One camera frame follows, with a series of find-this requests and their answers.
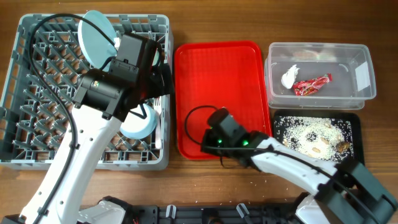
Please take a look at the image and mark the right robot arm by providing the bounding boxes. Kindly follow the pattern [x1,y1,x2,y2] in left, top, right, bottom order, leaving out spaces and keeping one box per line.
[201,108,397,223]

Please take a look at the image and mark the grey dishwasher rack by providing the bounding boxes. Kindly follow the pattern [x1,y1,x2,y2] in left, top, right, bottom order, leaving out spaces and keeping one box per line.
[1,14,170,170]

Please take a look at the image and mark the red snack wrapper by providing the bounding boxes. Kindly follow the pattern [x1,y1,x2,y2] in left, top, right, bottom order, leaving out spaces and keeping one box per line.
[292,73,332,96]

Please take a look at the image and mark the spilled rice and leftovers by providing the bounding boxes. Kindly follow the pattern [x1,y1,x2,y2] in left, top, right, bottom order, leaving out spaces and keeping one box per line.
[274,116,354,162]

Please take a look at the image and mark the white plastic fork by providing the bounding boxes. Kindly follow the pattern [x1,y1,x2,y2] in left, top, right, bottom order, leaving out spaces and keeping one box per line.
[153,97,162,149]

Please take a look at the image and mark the red plastic tray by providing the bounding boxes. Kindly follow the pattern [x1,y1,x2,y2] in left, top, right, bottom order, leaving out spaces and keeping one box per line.
[174,40,272,160]

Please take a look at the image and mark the black tray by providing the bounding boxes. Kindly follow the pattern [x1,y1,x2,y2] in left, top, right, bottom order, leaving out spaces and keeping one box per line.
[273,110,364,163]

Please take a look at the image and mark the clear plastic bin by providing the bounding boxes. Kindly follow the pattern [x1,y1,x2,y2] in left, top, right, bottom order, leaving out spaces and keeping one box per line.
[264,42,377,110]

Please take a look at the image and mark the light blue plate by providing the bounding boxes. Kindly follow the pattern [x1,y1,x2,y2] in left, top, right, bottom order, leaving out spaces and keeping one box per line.
[78,10,118,68]

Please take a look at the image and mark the white tissue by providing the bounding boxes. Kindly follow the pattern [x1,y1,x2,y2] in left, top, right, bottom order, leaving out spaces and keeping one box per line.
[281,65,300,89]

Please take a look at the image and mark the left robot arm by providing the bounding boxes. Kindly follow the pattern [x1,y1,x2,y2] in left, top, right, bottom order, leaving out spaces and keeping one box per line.
[2,34,165,223]

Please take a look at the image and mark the green bowl with leftovers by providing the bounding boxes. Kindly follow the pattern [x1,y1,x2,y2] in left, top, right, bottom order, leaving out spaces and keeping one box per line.
[152,50,161,67]

